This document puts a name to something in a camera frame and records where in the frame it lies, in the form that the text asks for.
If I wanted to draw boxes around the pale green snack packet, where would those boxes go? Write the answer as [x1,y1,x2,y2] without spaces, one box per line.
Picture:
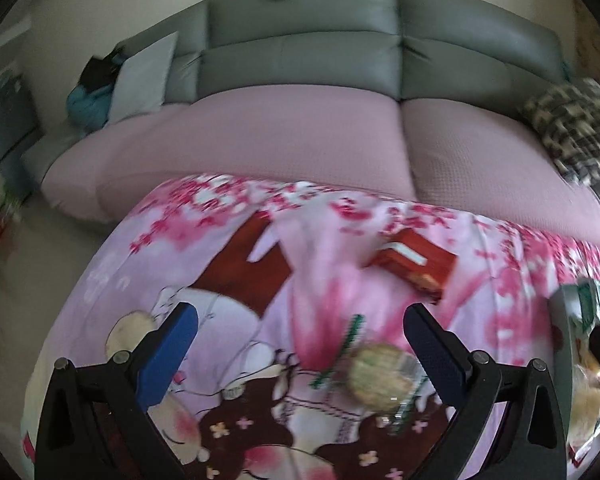
[575,280,600,328]

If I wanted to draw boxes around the grey-green sofa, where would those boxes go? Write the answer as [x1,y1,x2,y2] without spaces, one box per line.
[22,0,576,186]

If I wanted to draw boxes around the red snack packet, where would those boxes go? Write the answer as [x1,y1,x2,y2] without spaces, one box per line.
[369,227,457,305]

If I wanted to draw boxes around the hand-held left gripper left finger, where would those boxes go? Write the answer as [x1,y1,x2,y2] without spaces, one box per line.
[36,301,200,480]

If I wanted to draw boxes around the black bag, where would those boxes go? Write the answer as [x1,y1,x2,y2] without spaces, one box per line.
[78,47,126,96]

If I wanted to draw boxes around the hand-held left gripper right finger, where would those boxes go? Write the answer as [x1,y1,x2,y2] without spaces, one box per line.
[402,301,567,480]

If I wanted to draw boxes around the teal shallow box tray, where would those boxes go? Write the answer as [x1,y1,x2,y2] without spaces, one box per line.
[550,280,600,466]

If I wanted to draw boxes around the white cushion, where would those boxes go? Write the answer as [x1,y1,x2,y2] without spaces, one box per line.
[107,31,179,123]

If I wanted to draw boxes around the clear cream bread packet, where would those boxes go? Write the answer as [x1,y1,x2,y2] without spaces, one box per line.
[570,365,600,453]

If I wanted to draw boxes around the pink printed blanket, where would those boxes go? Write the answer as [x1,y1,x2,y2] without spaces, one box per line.
[20,174,600,480]

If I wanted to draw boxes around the round green cookie packet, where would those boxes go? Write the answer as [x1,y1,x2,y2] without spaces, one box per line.
[310,314,431,433]

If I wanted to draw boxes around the blue-grey cabinet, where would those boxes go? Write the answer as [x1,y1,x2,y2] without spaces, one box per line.
[0,72,43,163]

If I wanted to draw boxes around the black white patterned pillow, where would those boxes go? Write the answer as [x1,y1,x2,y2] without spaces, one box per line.
[519,77,600,188]

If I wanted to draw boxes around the pink sofa cover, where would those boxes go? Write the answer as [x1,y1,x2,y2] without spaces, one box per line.
[40,82,600,256]

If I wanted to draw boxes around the blue bag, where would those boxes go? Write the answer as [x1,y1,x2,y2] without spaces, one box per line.
[66,85,113,131]

